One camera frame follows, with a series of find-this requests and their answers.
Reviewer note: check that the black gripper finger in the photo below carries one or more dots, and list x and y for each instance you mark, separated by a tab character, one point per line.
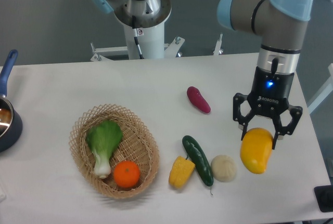
243	120
295	113

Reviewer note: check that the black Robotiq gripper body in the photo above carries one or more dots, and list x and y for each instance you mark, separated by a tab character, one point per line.
269	93

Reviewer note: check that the yellow toy mango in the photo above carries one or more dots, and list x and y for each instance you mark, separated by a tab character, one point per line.
256	150

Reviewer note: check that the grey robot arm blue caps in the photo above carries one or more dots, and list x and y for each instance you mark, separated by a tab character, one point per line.
280	23

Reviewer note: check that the beige toy steamed bun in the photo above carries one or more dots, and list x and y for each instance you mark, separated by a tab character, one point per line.
224	168

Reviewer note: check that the purple toy sweet potato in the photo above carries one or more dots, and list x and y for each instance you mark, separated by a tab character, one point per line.
197	100

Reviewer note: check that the green toy cucumber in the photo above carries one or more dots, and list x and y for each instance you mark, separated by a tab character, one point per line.
198	157

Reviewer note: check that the yellow toy bell pepper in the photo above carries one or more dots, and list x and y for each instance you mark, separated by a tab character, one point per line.
181	171

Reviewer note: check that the black device table edge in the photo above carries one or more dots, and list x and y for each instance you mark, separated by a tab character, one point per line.
323	196

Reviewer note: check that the woven wicker basket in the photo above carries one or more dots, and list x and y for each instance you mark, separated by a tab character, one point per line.
137	145

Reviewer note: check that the orange toy tangerine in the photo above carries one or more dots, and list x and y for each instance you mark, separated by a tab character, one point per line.
126	174

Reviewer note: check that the green toy bok choy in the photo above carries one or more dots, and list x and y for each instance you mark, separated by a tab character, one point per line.
103	139

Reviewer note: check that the dark blue saucepan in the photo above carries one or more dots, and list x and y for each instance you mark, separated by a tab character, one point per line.
11	122

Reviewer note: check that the white frame right edge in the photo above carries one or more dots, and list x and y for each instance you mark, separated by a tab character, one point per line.
323	92

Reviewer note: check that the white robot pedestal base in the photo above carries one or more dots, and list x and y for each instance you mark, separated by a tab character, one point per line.
141	43

